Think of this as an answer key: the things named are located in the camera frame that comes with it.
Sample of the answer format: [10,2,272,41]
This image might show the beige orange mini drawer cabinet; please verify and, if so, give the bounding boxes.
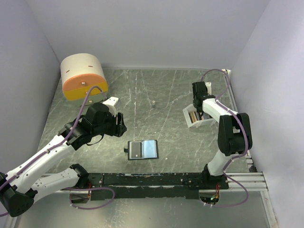
[60,53,109,102]

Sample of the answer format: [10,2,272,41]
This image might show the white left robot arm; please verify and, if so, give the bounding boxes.
[0,103,127,217]

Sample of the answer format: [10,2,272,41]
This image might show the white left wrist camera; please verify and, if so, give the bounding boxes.
[102,96,119,116]

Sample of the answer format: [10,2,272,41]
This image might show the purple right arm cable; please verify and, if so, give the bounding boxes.
[201,68,250,208]

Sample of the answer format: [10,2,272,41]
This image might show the white card tray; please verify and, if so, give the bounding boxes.
[182,104,216,128]

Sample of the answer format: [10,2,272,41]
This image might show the gold black card stack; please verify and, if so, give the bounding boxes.
[188,111,210,123]

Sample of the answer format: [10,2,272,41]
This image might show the black leather card holder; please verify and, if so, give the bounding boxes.
[123,140,159,161]

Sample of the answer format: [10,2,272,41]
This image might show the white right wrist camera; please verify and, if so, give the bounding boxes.
[205,82,212,95]

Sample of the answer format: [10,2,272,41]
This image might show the black VIP card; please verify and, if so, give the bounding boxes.
[130,142,142,160]

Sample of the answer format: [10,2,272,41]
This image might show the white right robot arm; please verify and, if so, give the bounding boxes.
[192,81,252,190]

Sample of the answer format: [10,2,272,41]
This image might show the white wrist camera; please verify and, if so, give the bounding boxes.
[102,96,119,116]
[205,82,212,95]

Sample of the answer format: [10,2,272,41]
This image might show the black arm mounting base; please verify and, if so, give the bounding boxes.
[59,172,230,202]

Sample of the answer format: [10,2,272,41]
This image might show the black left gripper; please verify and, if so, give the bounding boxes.
[92,110,127,136]

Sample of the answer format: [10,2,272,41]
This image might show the aluminium rail frame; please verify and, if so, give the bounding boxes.
[221,69,279,228]

